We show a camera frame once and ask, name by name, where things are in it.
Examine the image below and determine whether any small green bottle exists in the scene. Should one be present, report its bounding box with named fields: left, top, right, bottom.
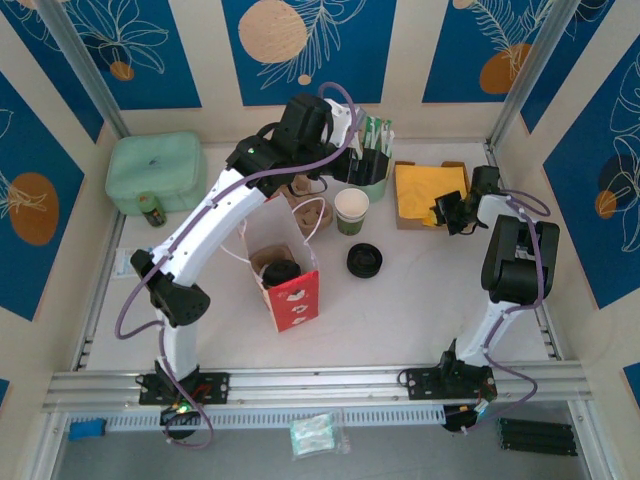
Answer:
left=138, top=192, right=168, bottom=229

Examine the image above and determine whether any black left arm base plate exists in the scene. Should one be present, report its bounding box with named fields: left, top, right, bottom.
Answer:
left=138, top=370, right=232, bottom=406

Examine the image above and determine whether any yellow napkin stack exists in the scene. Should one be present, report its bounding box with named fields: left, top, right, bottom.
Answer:
left=394, top=164, right=471, bottom=224

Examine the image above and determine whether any thin black left camera cable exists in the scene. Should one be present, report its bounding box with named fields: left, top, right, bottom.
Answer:
left=284, top=169, right=327, bottom=201

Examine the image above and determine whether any mint green straw holder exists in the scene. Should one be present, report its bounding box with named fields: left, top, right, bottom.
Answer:
left=367, top=149, right=394, bottom=202

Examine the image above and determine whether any blue plastic object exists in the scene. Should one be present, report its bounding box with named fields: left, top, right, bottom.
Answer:
left=67, top=418, right=106, bottom=442

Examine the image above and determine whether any white slotted cable duct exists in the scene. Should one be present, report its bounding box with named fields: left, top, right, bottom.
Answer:
left=64, top=405, right=446, bottom=432

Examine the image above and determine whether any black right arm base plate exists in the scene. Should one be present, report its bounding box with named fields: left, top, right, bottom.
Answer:
left=404, top=366, right=496, bottom=401

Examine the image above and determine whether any green paper coffee cup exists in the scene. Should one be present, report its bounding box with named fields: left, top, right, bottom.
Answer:
left=333, top=188, right=371, bottom=236

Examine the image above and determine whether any white blue sachet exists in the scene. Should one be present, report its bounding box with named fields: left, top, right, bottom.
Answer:
left=113, top=247, right=139, bottom=281

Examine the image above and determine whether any brown cardboard napkin tray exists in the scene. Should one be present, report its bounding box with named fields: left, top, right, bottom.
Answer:
left=393, top=159, right=474, bottom=231

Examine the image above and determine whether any black controller board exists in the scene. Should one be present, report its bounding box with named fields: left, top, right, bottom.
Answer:
left=443, top=402, right=494, bottom=435
left=159, top=402, right=202, bottom=426

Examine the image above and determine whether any long aluminium mounting rail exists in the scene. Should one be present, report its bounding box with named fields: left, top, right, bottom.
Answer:
left=42, top=362, right=594, bottom=414

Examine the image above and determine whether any clear bag of green packets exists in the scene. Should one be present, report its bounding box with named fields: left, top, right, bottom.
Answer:
left=288, top=408, right=352, bottom=459

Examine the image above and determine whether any mint green storage case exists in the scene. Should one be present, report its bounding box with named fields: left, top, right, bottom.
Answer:
left=104, top=130, right=209, bottom=217

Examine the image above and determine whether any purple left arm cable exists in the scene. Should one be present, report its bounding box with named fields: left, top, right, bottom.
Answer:
left=114, top=82, right=357, bottom=401

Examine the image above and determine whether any red white paper bag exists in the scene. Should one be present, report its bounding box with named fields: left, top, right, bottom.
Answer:
left=219, top=197, right=321, bottom=334

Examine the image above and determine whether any black plastic cup lid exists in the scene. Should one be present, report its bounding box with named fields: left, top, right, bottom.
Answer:
left=263, top=259, right=302, bottom=290

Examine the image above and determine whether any short purple cable loop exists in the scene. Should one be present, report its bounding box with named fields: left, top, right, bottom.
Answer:
left=164, top=404, right=214, bottom=449

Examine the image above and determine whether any black slotted rack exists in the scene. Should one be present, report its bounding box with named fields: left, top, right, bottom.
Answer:
left=494, top=417, right=579, bottom=457

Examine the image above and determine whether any aluminium frame post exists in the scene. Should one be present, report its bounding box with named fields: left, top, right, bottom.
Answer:
left=37, top=0, right=134, bottom=139
left=487, top=0, right=584, bottom=151

